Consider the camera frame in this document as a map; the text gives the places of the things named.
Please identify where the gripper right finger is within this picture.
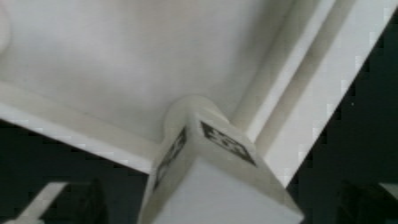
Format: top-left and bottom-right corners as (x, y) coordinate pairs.
(335, 181), (398, 224)

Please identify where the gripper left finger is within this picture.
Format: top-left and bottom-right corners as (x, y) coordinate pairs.
(7, 180), (110, 224)

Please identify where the white table leg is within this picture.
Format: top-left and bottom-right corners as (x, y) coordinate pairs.
(138, 96), (303, 224)

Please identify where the white square table top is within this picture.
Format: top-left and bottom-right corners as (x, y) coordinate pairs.
(0, 0), (339, 174)

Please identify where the white U-shaped fence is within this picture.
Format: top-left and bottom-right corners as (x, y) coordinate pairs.
(252, 0), (398, 183)

